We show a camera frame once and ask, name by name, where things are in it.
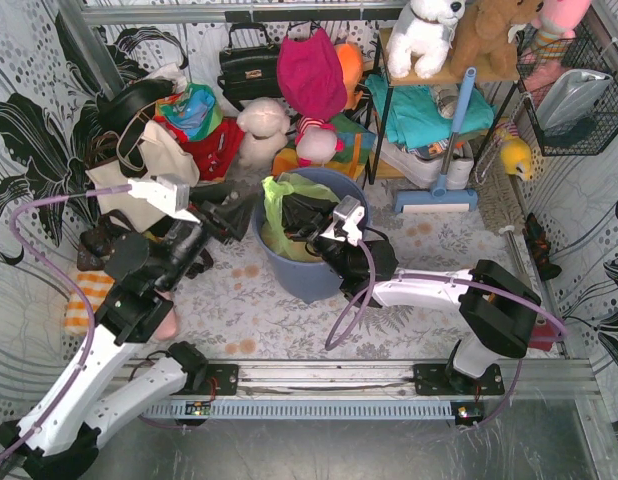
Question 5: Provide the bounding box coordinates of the green trash bag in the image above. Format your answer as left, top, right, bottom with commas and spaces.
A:
260, 172, 340, 263

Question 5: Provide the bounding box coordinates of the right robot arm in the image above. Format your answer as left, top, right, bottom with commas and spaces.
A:
282, 193, 541, 398

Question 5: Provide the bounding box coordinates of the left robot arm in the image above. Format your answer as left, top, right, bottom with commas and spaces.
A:
0, 176, 258, 479

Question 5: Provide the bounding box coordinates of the blue trash bin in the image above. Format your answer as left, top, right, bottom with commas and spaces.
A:
251, 167, 370, 304

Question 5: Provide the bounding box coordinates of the colourful printed bag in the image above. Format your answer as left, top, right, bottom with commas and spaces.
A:
153, 83, 223, 143

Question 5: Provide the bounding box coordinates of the magenta cloth bag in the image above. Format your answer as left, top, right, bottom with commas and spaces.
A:
277, 27, 347, 120

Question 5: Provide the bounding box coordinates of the red cloth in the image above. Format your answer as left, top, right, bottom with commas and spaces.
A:
180, 117, 245, 181

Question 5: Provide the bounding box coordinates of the pink plush doll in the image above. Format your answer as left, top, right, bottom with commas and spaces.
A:
295, 116, 344, 167

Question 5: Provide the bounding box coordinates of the white plush sheep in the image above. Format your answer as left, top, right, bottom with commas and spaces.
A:
237, 97, 291, 168

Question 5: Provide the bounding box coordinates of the rainbow striped cloth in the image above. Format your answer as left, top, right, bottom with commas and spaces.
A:
271, 114, 376, 179

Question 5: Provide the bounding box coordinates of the black leather handbag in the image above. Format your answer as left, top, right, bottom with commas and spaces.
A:
217, 22, 283, 112

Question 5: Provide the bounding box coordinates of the pink case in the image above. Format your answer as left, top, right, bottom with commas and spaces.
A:
152, 309, 179, 342

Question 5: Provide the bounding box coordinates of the black round hat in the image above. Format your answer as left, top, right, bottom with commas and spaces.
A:
97, 79, 175, 133

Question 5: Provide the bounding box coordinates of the teal folded cloth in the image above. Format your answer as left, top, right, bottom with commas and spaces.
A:
385, 86, 495, 149

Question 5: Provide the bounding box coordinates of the orange checkered cloth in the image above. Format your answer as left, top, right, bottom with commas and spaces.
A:
63, 271, 114, 335

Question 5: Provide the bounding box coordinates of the white shoe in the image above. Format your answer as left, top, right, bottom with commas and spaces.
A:
380, 142, 474, 190

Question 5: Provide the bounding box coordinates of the orange plush toy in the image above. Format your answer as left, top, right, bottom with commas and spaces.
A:
335, 43, 363, 97

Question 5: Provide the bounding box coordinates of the wooden metal shelf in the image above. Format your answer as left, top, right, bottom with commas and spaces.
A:
365, 28, 520, 185

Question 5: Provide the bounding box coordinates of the yellow plush toy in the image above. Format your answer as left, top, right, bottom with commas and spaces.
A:
499, 132, 532, 181

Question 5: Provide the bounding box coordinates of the white plush dog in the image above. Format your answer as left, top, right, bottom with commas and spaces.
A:
387, 0, 465, 79

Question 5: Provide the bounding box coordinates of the brown teddy bear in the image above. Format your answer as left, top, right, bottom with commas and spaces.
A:
449, 0, 544, 78

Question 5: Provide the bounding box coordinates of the purple orange sock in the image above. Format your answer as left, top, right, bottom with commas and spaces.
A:
528, 320, 560, 352

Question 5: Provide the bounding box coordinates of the silver foil pouch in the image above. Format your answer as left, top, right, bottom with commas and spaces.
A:
536, 69, 613, 130

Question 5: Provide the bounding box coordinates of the pink plush toy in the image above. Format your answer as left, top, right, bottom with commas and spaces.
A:
530, 0, 591, 60

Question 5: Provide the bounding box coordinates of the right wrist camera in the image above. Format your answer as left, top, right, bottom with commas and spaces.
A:
319, 195, 365, 246

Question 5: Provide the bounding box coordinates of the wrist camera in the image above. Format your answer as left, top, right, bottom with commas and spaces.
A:
319, 195, 365, 246
128, 174, 201, 223

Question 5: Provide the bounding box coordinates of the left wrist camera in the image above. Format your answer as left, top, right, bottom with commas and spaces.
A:
128, 174, 201, 223

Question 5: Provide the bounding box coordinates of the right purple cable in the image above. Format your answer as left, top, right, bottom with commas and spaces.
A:
323, 242, 568, 429

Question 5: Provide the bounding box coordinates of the purple cable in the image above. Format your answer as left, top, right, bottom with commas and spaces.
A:
323, 242, 568, 429
0, 183, 190, 479

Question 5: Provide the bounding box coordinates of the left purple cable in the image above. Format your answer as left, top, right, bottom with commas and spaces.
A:
0, 183, 190, 479

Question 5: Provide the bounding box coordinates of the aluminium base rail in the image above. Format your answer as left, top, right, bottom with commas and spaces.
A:
210, 359, 601, 400

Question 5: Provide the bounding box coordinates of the black wire basket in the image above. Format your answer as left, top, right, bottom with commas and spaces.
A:
517, 25, 618, 157

